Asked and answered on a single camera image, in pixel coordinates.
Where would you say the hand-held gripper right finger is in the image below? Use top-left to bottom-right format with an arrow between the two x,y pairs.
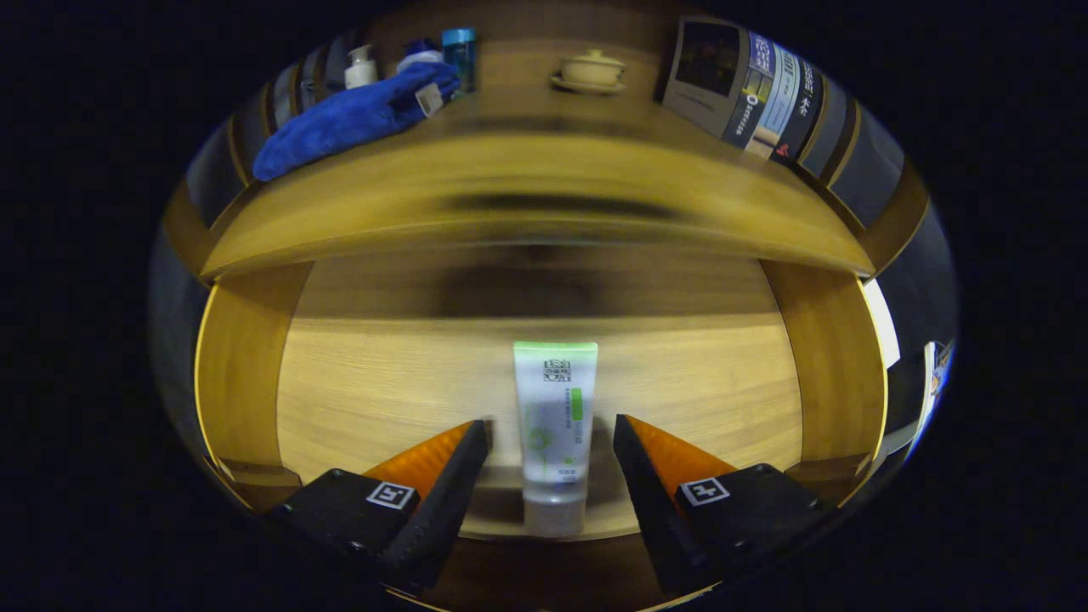
612,413 -> 842,596

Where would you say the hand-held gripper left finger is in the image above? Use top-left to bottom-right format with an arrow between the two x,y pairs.
270,418 -> 491,596

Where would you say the wooden drawer with black knob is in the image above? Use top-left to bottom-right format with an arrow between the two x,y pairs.
194,245 -> 891,611

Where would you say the white tube with green label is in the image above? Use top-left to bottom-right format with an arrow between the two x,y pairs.
513,341 -> 599,538

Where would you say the wooden countertop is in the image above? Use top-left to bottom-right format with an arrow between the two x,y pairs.
200,110 -> 876,280

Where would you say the black backdrop cloth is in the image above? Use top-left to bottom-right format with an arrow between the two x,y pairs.
149,51 -> 960,460

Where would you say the blue folded towel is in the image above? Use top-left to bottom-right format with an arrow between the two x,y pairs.
252,61 -> 462,183

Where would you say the black spine book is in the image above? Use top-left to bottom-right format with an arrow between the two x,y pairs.
772,64 -> 825,167

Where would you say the light spine book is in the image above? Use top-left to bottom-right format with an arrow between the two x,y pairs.
746,42 -> 804,158

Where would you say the blue spine book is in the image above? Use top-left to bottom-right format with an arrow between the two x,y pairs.
661,17 -> 779,147

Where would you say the white pump bottle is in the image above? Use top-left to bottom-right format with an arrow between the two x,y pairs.
343,44 -> 379,90

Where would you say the white bottle with blue cap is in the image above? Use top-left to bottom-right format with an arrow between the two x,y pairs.
397,38 -> 445,74

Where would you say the beige lidded teacup with saucer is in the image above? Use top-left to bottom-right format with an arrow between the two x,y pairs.
550,48 -> 628,96

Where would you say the teal bottle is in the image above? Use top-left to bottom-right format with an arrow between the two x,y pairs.
440,27 -> 478,94

